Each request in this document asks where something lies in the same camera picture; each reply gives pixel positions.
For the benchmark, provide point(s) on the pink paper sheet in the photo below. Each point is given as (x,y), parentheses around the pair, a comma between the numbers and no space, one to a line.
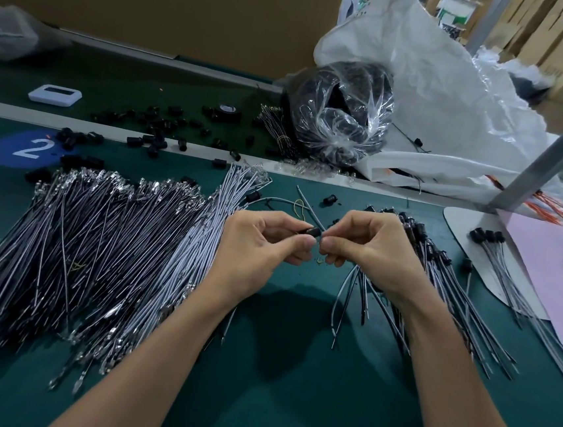
(548,276)

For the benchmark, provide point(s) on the person's right forearm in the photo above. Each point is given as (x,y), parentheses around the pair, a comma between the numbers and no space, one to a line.
(462,397)

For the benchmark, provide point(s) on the blue round number sticker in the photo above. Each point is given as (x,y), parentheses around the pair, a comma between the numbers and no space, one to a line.
(25,147)

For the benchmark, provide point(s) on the crumpled clear plastic bag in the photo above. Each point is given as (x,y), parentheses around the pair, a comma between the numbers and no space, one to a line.
(11,33)

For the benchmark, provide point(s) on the clear bag with black contents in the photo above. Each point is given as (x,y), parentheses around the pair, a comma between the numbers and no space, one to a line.
(339,112)

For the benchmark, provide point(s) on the large white plastic sack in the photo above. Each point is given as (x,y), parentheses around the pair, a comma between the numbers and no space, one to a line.
(452,96)

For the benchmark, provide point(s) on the person's left forearm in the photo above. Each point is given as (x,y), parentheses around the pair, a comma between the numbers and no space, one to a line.
(137,376)

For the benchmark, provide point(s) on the brown cardboard panel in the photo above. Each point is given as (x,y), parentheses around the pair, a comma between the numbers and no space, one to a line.
(182,8)

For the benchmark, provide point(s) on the grey metal frame post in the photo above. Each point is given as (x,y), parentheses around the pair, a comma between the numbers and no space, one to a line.
(489,20)
(554,148)

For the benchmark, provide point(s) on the person's left hand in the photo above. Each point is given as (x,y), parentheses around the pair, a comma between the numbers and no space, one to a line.
(253,253)

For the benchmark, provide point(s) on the person's right hand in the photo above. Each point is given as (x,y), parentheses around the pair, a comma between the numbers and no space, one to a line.
(382,250)

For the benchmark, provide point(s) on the small white timer device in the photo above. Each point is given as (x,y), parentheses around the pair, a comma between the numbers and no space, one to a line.
(55,95)

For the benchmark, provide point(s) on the black plastic caps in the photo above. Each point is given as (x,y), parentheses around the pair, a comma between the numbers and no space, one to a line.
(150,139)

